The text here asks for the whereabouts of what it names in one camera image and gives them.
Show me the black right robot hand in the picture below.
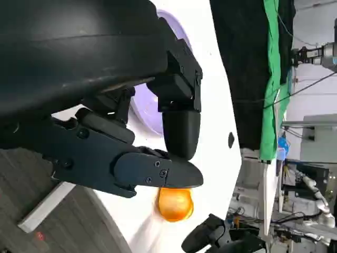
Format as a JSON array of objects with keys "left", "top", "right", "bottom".
[{"left": 181, "top": 213, "right": 266, "bottom": 253}]

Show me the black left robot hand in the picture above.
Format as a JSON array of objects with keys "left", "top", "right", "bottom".
[{"left": 0, "top": 0, "right": 204, "bottom": 199}]

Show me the orange and white bread roll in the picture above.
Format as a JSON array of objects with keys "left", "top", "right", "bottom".
[{"left": 157, "top": 187, "right": 195, "bottom": 222}]

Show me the white table side panel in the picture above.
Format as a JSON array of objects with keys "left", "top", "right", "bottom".
[{"left": 262, "top": 158, "right": 280, "bottom": 236}]

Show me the lilac plate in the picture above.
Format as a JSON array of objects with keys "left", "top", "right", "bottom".
[{"left": 130, "top": 9, "right": 193, "bottom": 137}]

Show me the grey machine cabinet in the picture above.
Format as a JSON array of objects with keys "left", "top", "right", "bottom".
[{"left": 300, "top": 114, "right": 337, "bottom": 161}]

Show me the black backdrop cloth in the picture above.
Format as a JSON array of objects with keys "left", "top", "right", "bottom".
[{"left": 210, "top": 0, "right": 297, "bottom": 151}]

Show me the green cloth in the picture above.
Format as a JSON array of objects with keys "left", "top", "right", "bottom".
[{"left": 259, "top": 0, "right": 291, "bottom": 164}]

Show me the black background cable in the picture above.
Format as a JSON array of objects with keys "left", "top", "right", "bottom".
[{"left": 233, "top": 71, "right": 337, "bottom": 109}]

